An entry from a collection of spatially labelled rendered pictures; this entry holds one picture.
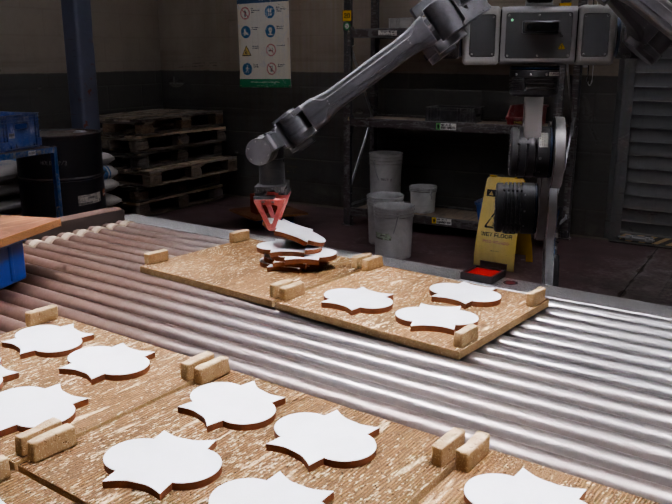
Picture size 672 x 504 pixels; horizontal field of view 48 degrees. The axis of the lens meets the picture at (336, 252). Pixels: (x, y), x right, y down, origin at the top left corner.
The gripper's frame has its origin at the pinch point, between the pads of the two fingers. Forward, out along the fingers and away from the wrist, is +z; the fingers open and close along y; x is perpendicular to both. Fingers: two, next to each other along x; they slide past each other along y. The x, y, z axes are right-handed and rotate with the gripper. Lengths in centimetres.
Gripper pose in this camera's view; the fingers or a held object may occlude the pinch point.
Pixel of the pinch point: (273, 223)
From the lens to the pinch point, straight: 171.7
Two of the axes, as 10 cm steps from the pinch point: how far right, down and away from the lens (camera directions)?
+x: -10.0, 0.0, 0.7
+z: 0.2, 9.7, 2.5
